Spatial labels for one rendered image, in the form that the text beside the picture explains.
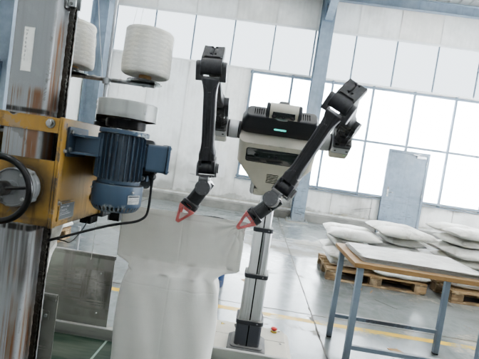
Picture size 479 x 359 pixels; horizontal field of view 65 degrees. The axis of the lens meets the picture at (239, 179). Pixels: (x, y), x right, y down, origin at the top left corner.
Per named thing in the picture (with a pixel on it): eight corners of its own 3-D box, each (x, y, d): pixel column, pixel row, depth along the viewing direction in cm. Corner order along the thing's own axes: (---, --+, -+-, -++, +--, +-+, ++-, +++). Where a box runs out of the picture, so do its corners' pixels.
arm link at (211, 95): (227, 61, 134) (197, 58, 135) (227, 63, 129) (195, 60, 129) (220, 172, 152) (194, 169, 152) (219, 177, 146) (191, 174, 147)
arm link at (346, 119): (359, 107, 132) (334, 90, 135) (356, 107, 127) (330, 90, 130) (294, 199, 150) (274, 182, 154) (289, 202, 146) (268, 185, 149)
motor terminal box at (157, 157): (162, 180, 126) (166, 145, 126) (168, 183, 117) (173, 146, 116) (137, 177, 123) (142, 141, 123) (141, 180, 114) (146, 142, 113)
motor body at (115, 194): (146, 210, 124) (156, 135, 123) (130, 217, 109) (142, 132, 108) (101, 204, 125) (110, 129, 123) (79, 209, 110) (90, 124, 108)
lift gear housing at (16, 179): (38, 207, 105) (43, 168, 104) (26, 210, 99) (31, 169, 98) (2, 201, 105) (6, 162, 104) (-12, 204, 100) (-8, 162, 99)
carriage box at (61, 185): (102, 214, 137) (112, 128, 136) (51, 230, 104) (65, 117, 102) (37, 203, 138) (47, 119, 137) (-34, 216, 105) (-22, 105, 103)
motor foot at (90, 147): (112, 161, 119) (115, 134, 118) (95, 161, 107) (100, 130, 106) (83, 157, 119) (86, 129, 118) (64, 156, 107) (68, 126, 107)
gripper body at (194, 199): (181, 201, 144) (192, 186, 144) (186, 198, 154) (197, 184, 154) (194, 211, 144) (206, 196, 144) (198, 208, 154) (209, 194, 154)
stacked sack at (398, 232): (424, 239, 485) (425, 229, 484) (438, 246, 442) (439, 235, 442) (372, 231, 490) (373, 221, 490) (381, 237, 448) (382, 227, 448)
